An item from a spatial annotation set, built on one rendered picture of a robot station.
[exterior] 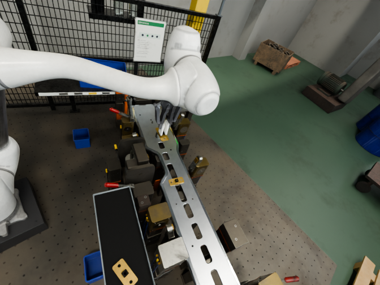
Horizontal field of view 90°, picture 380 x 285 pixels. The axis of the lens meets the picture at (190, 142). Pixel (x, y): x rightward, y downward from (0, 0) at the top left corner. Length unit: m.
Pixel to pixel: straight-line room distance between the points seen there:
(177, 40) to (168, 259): 0.73
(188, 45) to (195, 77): 0.14
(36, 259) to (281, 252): 1.39
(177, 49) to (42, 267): 1.14
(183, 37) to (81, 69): 0.28
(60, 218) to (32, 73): 0.88
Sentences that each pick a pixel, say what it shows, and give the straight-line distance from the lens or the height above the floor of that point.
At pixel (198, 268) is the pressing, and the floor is 1.00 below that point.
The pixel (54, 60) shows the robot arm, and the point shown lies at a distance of 0.63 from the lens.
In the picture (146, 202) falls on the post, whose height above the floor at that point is 1.10.
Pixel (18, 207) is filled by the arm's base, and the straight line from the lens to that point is 1.29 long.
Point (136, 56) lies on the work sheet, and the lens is 1.66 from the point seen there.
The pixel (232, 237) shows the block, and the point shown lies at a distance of 1.02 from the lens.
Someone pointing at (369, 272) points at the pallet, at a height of 0.10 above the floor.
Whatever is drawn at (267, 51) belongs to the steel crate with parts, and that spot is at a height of 0.44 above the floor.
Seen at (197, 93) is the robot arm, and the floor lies 1.66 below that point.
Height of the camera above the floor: 1.90
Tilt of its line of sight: 45 degrees down
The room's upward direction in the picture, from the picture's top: 22 degrees clockwise
